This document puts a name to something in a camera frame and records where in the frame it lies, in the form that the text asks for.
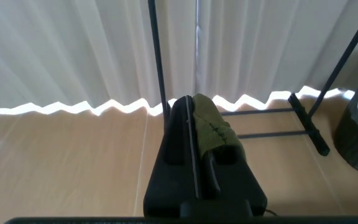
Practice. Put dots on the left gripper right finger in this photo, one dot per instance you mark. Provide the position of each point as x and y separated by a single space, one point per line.
235 186

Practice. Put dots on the beige curtain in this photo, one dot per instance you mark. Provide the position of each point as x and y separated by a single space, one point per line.
73 46

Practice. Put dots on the black clothes rack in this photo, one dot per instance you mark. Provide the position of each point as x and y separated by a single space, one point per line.
158 62

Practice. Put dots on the green long-sleeved shirt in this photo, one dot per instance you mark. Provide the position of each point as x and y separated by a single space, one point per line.
211 124

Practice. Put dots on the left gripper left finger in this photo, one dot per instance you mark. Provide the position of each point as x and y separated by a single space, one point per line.
169 177

